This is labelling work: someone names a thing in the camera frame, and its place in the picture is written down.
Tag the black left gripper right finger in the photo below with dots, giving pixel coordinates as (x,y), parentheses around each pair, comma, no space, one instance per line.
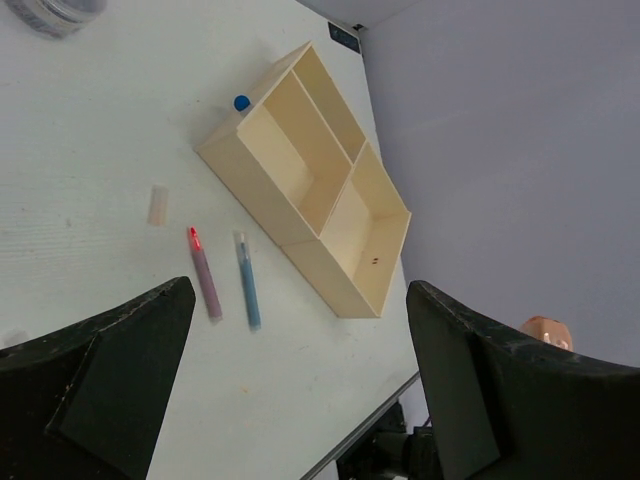
(505,405)

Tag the blue chunky highlighter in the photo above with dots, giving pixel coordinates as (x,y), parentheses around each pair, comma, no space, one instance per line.
(242,104)

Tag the clear orange cap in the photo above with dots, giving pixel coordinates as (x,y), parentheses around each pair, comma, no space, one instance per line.
(158,207)

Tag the pink slim red-tip pen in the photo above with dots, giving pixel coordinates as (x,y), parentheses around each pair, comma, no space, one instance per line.
(204,275)

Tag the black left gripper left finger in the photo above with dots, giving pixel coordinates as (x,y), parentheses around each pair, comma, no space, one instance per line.
(88,401)

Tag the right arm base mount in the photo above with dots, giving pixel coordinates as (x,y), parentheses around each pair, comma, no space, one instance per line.
(387,451)

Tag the cream wooden divided tray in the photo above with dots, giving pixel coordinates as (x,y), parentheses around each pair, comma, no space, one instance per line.
(298,161)

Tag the clear jar purple beads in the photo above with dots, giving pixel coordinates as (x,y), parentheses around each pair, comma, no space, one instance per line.
(56,19)

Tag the blue slim capped pen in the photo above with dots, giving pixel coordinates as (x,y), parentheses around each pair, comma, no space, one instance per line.
(248,281)

